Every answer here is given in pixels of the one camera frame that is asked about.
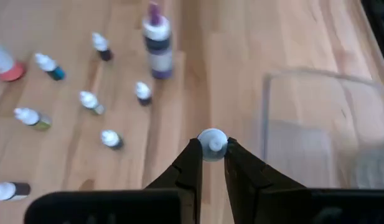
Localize large pink food colouring bottle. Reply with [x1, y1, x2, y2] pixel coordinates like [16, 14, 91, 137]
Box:
[0, 40, 27, 82]

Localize small white-capped dropper bottle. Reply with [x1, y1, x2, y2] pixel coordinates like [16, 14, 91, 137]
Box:
[100, 129, 124, 151]
[91, 31, 114, 62]
[0, 182, 31, 202]
[78, 90, 105, 116]
[197, 128, 229, 162]
[134, 81, 153, 106]

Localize clear plastic container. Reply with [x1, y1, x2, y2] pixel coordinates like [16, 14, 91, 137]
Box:
[261, 67, 384, 190]

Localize small green dropper bottle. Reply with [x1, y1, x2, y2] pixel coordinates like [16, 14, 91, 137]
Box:
[13, 107, 52, 131]

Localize large violet food colouring bottle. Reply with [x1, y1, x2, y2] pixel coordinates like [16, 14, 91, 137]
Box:
[141, 1, 174, 80]

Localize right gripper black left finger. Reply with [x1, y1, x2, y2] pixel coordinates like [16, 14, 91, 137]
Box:
[23, 138, 204, 224]

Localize small teal dropper bottle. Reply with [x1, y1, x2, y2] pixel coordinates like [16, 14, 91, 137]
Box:
[34, 52, 67, 82]

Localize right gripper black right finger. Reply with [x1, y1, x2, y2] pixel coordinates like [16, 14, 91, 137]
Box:
[223, 137, 384, 224]

